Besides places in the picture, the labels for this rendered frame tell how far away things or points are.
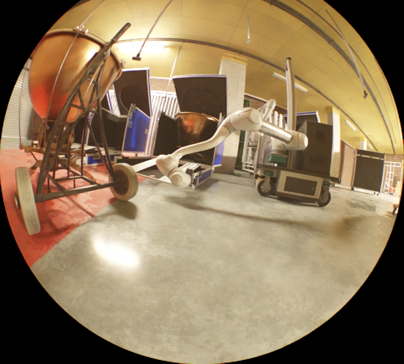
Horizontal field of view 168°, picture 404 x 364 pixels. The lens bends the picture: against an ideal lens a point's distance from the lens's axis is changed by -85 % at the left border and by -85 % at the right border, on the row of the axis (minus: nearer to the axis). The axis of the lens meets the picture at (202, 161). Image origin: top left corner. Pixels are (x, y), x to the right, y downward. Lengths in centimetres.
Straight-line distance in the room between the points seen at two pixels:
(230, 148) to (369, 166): 577
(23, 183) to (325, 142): 190
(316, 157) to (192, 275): 142
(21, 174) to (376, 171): 730
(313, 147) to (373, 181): 553
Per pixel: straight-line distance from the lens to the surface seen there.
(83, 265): 42
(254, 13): 335
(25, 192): 45
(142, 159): 214
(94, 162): 176
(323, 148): 156
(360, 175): 666
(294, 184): 138
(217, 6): 332
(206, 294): 36
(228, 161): 319
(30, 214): 46
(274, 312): 38
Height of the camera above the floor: 30
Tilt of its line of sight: 3 degrees down
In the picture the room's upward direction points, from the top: 9 degrees clockwise
